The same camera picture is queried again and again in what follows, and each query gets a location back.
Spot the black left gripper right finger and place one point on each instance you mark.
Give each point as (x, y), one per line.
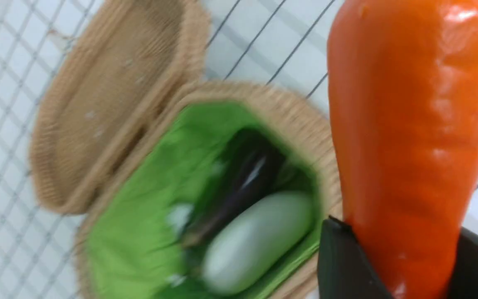
(464, 282)

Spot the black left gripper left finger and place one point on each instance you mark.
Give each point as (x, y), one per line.
(343, 270)

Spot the white toy radish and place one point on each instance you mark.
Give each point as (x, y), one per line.
(255, 240)

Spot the dark purple toy eggplant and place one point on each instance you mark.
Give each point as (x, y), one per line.
(240, 176)

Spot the orange toy carrot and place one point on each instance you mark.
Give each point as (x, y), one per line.
(403, 108)

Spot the woven wicker basket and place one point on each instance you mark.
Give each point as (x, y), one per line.
(124, 249)

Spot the woven wicker basket lid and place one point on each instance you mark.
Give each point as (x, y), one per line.
(113, 86)

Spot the white checkered tablecloth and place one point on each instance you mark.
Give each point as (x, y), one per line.
(277, 42)

